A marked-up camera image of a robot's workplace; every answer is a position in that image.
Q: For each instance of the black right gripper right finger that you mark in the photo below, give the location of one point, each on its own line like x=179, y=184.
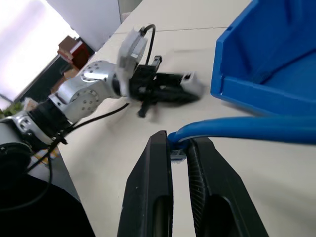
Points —
x=217, y=182

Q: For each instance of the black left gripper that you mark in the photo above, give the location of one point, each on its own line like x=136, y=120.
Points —
x=141, y=82

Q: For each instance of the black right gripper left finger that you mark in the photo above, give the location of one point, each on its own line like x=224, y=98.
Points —
x=145, y=187

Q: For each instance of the white coupler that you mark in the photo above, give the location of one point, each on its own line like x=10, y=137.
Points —
x=193, y=85

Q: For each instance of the blue plastic bin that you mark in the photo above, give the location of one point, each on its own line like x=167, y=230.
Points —
x=274, y=49

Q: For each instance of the white partition panel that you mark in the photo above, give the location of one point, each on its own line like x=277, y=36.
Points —
x=98, y=19

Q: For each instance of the brown cardboard boxes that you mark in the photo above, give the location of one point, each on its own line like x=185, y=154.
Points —
x=76, y=53

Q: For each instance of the black robot torso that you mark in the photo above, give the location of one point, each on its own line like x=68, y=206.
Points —
x=44, y=212

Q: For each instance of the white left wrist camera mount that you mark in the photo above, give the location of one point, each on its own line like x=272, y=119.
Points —
x=129, y=49

